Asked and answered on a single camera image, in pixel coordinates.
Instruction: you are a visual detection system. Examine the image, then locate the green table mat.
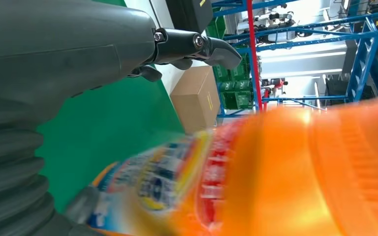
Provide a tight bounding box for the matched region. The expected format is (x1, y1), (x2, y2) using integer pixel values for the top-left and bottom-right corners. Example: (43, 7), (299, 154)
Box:
(35, 64), (187, 213)

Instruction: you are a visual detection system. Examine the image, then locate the black carrying case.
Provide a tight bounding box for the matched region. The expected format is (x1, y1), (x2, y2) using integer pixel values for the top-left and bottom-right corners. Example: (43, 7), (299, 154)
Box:
(165, 0), (215, 34)

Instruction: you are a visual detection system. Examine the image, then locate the brown cardboard box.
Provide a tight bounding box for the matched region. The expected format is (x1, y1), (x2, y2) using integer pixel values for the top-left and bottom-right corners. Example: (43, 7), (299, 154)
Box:
(169, 65), (221, 135)

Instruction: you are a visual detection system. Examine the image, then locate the green plastic crate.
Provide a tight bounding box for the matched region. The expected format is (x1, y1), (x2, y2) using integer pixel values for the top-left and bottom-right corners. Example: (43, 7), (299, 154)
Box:
(205, 14), (228, 40)
(213, 54), (255, 111)

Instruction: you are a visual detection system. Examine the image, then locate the blue metal rack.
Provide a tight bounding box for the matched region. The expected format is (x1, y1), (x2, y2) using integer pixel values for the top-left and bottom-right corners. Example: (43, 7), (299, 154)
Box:
(211, 0), (378, 118)

